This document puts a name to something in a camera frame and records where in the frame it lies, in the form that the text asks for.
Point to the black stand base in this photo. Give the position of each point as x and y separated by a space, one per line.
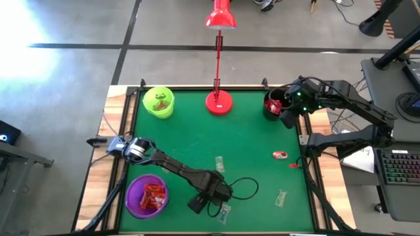
374 24

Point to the purple plastic bucket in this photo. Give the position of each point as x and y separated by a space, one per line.
133 203

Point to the black box device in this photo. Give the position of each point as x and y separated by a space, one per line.
10 131

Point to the clear candy packet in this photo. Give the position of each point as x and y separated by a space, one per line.
281 199
220 164

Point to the green table mat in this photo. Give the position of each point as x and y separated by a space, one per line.
197 131

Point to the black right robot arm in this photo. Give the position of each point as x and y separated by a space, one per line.
354 98

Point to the lime green plastic bucket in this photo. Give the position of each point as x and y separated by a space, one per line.
149 105

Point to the clear blue gummy packet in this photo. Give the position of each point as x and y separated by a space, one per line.
224 214

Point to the black backlit keyboard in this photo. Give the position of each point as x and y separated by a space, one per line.
400 167

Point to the red desk lamp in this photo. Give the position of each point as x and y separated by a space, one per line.
219 103

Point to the person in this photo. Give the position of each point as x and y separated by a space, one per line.
270 4

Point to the black table clamp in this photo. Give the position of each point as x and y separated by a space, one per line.
265 83
143 83

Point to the small red white candy packet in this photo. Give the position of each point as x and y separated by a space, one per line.
280 155

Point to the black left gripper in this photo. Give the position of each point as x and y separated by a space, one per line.
213 190

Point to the black plastic bucket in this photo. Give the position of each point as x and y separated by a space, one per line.
269 117

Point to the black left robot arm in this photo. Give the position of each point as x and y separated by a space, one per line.
177 170

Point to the round black pad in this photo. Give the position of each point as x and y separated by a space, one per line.
407 108

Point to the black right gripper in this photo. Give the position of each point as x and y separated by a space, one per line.
305 96

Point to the white paper sheet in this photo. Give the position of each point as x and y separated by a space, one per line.
359 162

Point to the black metal strut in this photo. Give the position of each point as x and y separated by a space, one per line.
108 203
325 203

